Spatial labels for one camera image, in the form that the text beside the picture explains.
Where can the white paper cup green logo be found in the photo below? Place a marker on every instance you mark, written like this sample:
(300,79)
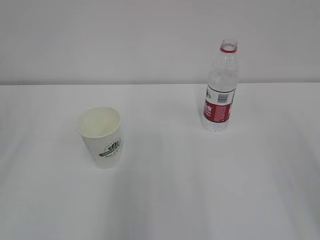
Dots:
(100,130)

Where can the clear water bottle red label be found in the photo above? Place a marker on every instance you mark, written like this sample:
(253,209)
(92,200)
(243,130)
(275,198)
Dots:
(221,87)

